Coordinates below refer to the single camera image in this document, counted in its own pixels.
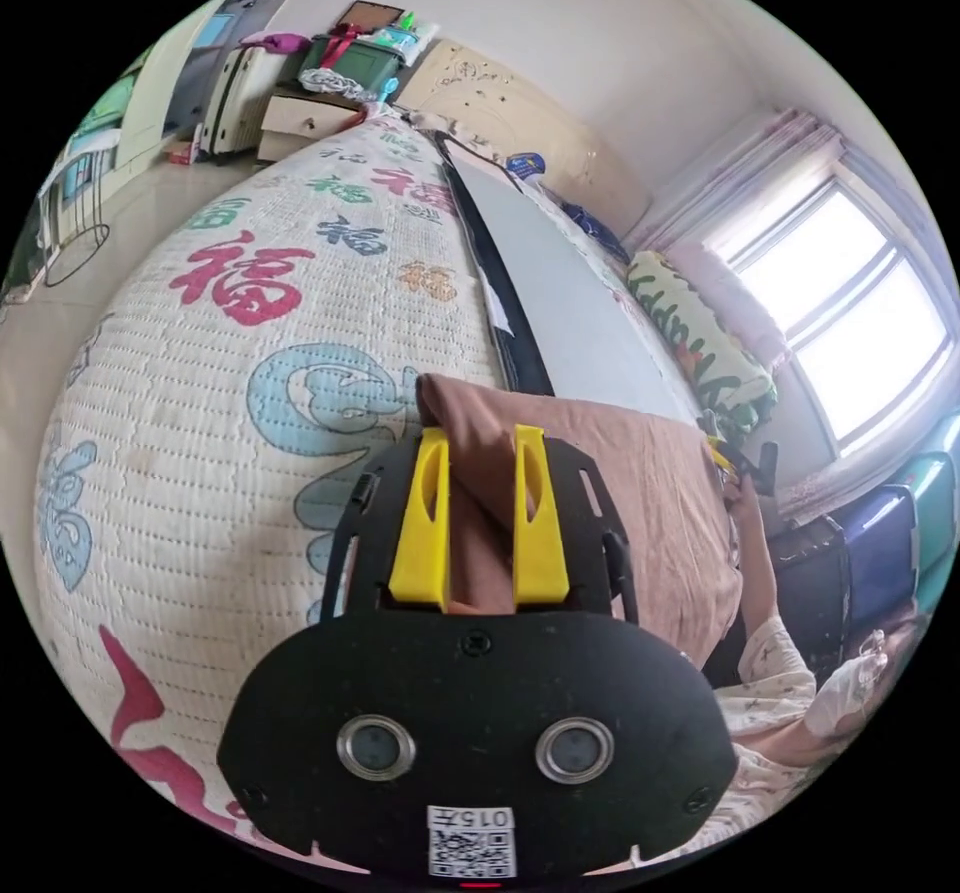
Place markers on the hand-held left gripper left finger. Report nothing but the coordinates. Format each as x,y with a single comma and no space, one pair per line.
414,533

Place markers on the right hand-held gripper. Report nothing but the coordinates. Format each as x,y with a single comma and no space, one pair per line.
756,469

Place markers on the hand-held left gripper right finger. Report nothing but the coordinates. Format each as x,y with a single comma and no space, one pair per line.
541,555

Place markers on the brown hoodie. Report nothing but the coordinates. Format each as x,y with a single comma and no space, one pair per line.
652,503

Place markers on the person's right forearm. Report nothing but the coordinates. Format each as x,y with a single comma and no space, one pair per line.
769,630

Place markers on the person's right hand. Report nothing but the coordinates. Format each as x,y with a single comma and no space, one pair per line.
744,507

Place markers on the rolled blanket with green print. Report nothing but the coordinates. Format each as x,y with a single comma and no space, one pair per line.
705,338

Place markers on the row of coloured storage boxes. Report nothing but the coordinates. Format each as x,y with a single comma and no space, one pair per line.
870,555

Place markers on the window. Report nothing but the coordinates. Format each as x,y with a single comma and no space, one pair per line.
847,315

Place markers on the bed with printed quilt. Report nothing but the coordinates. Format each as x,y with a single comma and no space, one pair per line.
225,458

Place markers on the grey flat board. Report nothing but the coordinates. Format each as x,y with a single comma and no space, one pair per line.
555,293

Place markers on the pink curtain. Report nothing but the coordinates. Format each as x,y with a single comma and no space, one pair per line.
750,180

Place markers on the nightstand with green box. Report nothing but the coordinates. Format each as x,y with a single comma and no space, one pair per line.
330,90

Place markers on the white suitcase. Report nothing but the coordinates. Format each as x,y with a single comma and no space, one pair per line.
236,102

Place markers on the white wardrobe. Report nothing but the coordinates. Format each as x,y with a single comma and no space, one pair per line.
161,83

